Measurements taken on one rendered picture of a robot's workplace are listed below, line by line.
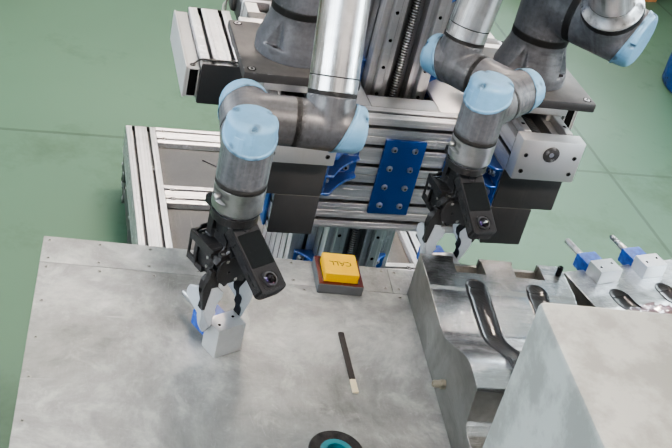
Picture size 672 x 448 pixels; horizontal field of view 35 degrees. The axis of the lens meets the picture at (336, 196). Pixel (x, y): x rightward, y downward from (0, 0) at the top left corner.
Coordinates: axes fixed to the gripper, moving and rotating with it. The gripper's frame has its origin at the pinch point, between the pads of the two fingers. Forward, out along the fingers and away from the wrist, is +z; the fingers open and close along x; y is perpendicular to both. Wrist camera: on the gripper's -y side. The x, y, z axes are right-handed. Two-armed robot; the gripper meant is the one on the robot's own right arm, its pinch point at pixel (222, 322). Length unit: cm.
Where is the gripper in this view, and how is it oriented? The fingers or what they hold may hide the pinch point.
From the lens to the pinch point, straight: 167.4
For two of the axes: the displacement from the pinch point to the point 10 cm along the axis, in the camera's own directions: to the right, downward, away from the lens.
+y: -6.1, -5.3, 5.9
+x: -7.6, 2.0, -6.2
